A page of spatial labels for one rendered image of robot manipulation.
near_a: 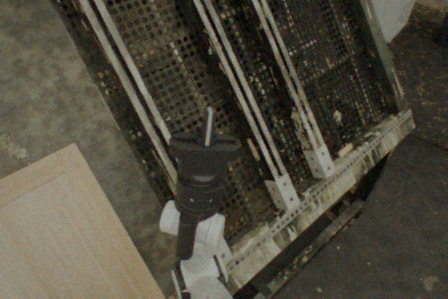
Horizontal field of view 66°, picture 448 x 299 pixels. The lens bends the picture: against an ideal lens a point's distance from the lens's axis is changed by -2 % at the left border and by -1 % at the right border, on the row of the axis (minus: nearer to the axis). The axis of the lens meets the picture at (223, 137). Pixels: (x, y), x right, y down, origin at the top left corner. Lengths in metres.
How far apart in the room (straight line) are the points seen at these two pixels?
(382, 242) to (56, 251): 1.96
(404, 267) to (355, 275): 0.31
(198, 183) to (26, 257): 0.59
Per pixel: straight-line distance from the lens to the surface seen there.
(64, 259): 1.08
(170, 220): 0.70
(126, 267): 1.12
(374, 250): 2.44
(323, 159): 1.42
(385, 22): 4.38
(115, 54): 1.08
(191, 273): 0.92
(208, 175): 0.61
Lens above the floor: 2.01
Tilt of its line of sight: 45 degrees down
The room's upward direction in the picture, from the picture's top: straight up
